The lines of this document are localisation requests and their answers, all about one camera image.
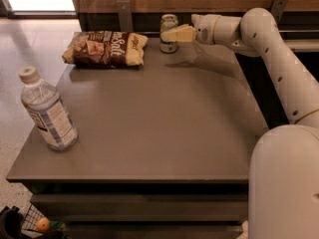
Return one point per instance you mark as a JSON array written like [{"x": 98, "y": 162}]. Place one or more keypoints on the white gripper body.
[{"x": 204, "y": 29}]

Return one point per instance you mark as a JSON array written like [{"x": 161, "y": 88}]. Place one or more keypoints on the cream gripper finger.
[{"x": 182, "y": 33}]

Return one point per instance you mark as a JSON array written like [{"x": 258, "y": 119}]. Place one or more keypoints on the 7up soda can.
[{"x": 167, "y": 22}]

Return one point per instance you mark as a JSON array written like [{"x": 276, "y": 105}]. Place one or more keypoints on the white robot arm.
[{"x": 284, "y": 167}]

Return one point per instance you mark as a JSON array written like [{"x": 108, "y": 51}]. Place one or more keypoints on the clear plastic water bottle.
[{"x": 45, "y": 106}]

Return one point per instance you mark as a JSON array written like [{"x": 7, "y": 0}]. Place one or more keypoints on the brown sea salt chip bag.
[{"x": 106, "y": 49}]

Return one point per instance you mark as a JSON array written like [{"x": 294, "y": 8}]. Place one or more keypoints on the grey drawer cabinet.
[{"x": 163, "y": 151}]

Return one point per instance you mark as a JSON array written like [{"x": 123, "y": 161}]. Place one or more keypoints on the orange fruit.
[{"x": 43, "y": 225}]

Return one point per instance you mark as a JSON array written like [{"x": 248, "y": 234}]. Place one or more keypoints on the black bag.
[{"x": 10, "y": 223}]

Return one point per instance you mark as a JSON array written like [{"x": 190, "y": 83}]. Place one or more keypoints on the left metal wall bracket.
[{"x": 125, "y": 15}]

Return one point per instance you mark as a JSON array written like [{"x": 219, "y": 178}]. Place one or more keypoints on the metal wall bracket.
[
  {"x": 125, "y": 15},
  {"x": 277, "y": 9}
]

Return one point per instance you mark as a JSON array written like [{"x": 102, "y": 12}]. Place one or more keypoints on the right metal wall bracket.
[{"x": 277, "y": 9}]

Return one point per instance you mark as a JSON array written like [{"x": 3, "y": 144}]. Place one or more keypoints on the black wire basket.
[{"x": 31, "y": 216}]

